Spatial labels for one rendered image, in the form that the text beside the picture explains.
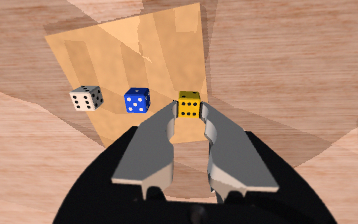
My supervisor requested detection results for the tan mat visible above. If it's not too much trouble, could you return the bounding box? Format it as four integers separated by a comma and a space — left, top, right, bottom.
44, 3, 208, 148

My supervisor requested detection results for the yellow die with black pips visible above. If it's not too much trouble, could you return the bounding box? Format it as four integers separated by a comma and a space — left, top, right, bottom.
178, 91, 201, 118

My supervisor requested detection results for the blue die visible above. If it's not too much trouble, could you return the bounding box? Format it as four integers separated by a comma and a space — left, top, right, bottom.
124, 87, 150, 113

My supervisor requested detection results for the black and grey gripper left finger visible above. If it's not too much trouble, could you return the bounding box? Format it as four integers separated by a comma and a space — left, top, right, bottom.
52, 100, 179, 224

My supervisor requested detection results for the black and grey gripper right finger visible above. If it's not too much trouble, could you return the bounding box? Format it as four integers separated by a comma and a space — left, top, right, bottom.
199, 101, 338, 224

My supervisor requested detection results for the white die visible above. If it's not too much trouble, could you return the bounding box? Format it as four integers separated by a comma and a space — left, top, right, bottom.
70, 86, 104, 111

